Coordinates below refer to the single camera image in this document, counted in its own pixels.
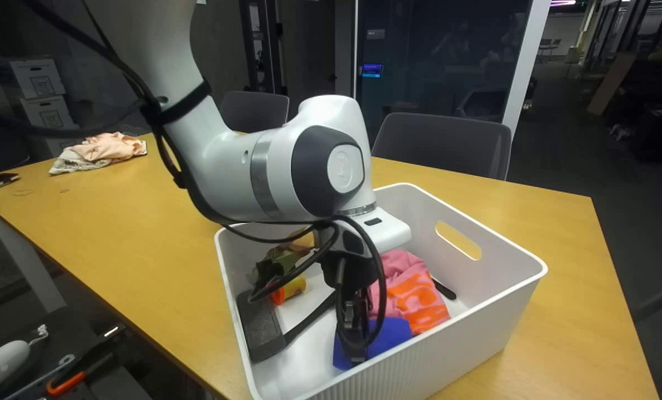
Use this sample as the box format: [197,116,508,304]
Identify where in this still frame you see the grey chair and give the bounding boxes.
[215,92,291,131]
[373,112,512,180]

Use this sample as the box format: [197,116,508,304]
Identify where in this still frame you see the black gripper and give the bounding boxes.
[322,232,384,364]

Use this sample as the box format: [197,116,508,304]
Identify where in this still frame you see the pink shirt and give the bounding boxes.
[368,248,451,336]

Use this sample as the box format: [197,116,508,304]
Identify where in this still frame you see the black spoon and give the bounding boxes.
[434,277,457,301]

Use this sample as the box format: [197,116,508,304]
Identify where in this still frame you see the pink white cloth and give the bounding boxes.
[48,131,148,175]

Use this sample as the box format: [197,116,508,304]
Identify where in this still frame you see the grey chair right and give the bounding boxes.
[373,112,512,180]

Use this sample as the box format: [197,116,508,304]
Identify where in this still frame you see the grey chair left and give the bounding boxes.
[215,92,291,131]

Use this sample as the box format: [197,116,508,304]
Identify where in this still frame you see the orange black tool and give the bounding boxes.
[44,327,121,400]

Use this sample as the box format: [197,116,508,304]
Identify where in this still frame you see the yellow orange toy cup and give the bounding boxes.
[270,276,307,304]

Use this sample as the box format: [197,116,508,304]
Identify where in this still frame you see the blue sponge object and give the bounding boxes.
[333,315,414,371]

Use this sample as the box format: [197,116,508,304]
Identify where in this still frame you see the black spatula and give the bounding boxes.
[236,292,333,364]

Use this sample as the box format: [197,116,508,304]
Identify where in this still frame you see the white plastic basket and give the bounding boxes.
[243,182,546,400]

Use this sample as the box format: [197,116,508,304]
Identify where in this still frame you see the white handle tool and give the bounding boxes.
[0,324,48,385]

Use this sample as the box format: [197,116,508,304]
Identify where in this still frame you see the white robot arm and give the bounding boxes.
[95,0,412,364]

